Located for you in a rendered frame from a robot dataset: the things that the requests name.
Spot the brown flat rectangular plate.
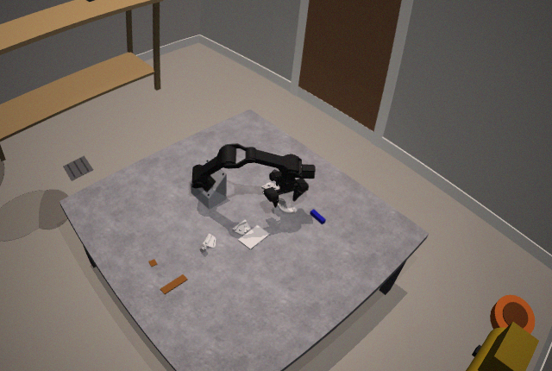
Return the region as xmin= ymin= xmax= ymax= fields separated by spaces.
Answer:
xmin=160 ymin=274 xmax=188 ymax=294

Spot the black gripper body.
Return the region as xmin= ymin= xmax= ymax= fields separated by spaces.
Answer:
xmin=264 ymin=175 xmax=309 ymax=202

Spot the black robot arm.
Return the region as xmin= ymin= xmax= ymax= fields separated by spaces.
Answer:
xmin=191 ymin=143 xmax=316 ymax=192

